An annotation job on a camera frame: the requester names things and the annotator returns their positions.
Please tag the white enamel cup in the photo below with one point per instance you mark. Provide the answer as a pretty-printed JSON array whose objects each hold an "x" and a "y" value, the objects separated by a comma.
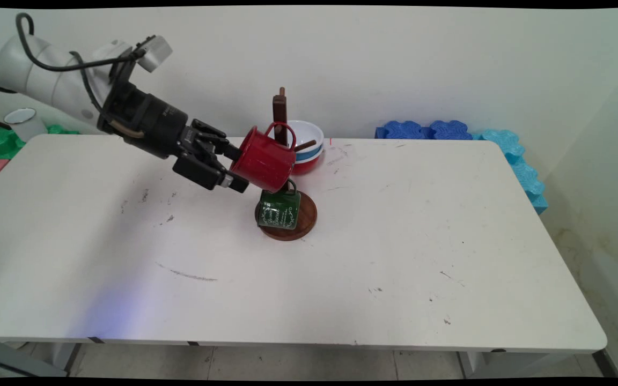
[{"x": 29, "y": 128}]

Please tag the white bowl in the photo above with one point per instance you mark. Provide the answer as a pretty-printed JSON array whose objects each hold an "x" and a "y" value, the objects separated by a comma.
[{"x": 307, "y": 134}]

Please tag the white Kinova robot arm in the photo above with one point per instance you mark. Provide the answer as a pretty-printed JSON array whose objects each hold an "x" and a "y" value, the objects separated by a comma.
[{"x": 35, "y": 69}]

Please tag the red enamel mug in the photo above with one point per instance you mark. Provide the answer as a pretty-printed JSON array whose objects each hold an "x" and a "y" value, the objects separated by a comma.
[{"x": 263, "y": 161}]

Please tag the black table leg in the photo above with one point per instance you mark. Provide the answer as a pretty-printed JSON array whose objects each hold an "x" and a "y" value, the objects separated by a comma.
[{"x": 607, "y": 363}]

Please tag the brown wooden mug tree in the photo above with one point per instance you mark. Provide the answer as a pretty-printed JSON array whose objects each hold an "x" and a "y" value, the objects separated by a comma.
[{"x": 307, "y": 217}]

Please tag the red bowl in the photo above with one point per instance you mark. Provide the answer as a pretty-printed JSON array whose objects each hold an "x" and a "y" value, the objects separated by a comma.
[{"x": 307, "y": 166}]

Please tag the grey table leg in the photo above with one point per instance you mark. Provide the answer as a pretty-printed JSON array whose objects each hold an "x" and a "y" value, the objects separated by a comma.
[
  {"x": 502, "y": 364},
  {"x": 24, "y": 362}
]

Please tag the light blue foam mat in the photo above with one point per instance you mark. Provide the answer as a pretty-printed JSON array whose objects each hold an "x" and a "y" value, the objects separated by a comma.
[{"x": 521, "y": 171}]

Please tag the green printed mug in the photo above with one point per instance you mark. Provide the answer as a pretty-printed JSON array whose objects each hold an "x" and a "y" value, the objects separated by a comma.
[{"x": 279, "y": 212}]

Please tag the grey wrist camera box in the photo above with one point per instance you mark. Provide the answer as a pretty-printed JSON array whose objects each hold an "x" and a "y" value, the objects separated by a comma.
[{"x": 154, "y": 52}]

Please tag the blue bowl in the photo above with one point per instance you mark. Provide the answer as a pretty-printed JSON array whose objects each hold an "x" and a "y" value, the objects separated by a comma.
[{"x": 313, "y": 154}]

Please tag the dark blue foam mat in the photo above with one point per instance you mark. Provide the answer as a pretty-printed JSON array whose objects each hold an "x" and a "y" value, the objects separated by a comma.
[{"x": 421, "y": 130}]

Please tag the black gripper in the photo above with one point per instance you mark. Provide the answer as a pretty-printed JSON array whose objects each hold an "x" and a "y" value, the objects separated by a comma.
[{"x": 153, "y": 120}]

